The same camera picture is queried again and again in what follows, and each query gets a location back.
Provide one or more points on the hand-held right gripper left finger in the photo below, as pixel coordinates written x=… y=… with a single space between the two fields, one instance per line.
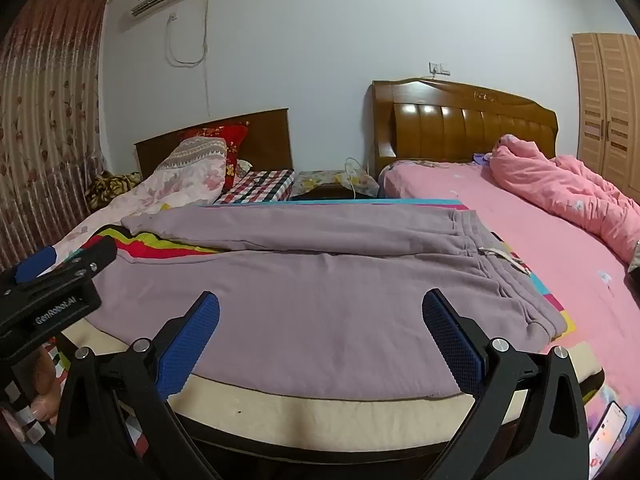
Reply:
x=192 y=345

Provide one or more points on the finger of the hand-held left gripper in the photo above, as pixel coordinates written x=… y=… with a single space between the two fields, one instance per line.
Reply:
x=32 y=262
x=95 y=255

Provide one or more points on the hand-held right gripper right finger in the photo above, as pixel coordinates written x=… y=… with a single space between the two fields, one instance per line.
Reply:
x=452 y=345

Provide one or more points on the lilac pants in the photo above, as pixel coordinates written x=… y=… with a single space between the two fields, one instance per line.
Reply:
x=300 y=300

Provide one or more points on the person's left hand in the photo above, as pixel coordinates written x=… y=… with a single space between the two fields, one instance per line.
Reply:
x=47 y=375

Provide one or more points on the striped colourful blanket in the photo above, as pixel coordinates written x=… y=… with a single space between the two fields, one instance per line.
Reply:
x=165 y=251

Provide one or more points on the brown and yellow blanket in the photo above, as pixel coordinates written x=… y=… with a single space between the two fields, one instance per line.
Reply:
x=112 y=185

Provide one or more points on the pale pink floral quilt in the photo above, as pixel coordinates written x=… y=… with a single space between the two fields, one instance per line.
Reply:
x=185 y=175

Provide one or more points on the pink bed sheet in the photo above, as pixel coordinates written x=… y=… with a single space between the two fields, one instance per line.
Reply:
x=550 y=240

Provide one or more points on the brown floral curtain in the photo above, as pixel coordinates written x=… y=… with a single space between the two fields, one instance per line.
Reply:
x=45 y=110

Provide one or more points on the checked cloth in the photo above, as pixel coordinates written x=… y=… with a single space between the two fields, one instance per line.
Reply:
x=257 y=185

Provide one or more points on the smartphone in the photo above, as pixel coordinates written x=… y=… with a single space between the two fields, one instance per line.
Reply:
x=607 y=432

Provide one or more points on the red floral pillow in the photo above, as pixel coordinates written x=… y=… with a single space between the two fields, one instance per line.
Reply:
x=235 y=142

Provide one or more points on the small purple cloth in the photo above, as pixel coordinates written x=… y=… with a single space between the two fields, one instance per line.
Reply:
x=482 y=159

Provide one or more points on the dark wooden nightstand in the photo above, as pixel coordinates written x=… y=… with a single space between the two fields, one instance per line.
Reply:
x=327 y=193

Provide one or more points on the yellow floral cloth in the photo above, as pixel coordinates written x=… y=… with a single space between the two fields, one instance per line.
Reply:
x=320 y=180

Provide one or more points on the dark wooden headboard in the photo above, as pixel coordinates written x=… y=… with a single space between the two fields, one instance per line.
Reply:
x=270 y=140

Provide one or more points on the glossy wooden headboard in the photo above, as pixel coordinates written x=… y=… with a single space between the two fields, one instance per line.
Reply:
x=465 y=120

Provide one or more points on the light wooden wardrobe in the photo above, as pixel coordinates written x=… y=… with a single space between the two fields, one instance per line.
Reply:
x=607 y=110

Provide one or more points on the white wall socket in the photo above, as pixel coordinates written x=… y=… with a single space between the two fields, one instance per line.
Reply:
x=438 y=67

